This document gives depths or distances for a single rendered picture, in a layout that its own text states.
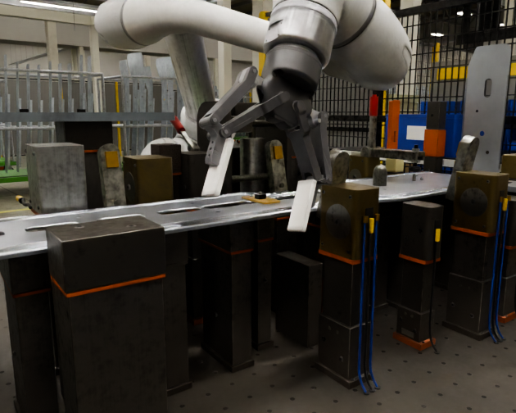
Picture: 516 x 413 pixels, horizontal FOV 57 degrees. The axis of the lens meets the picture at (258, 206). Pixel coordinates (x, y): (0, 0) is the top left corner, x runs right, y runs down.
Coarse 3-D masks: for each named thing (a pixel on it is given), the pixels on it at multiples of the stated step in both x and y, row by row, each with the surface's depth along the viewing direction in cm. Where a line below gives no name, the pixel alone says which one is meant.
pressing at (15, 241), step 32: (288, 192) 99; (384, 192) 101; (416, 192) 102; (0, 224) 72; (32, 224) 72; (64, 224) 73; (160, 224) 72; (192, 224) 73; (224, 224) 76; (0, 256) 58
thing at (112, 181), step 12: (108, 144) 87; (108, 156) 86; (108, 168) 87; (120, 168) 88; (108, 180) 86; (120, 180) 88; (108, 192) 86; (120, 192) 88; (108, 204) 86; (120, 204) 87
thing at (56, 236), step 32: (96, 224) 59; (128, 224) 59; (64, 256) 51; (96, 256) 53; (128, 256) 55; (160, 256) 58; (64, 288) 52; (96, 288) 54; (128, 288) 56; (160, 288) 59; (64, 320) 56; (96, 320) 55; (128, 320) 57; (160, 320) 60; (64, 352) 58; (96, 352) 55; (128, 352) 58; (160, 352) 60; (64, 384) 60; (96, 384) 56; (128, 384) 58; (160, 384) 61
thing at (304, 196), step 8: (304, 184) 63; (312, 184) 62; (296, 192) 64; (304, 192) 62; (312, 192) 62; (296, 200) 63; (304, 200) 62; (312, 200) 62; (296, 208) 62; (304, 208) 61; (296, 216) 62; (304, 216) 61; (288, 224) 63; (296, 224) 61; (304, 224) 60
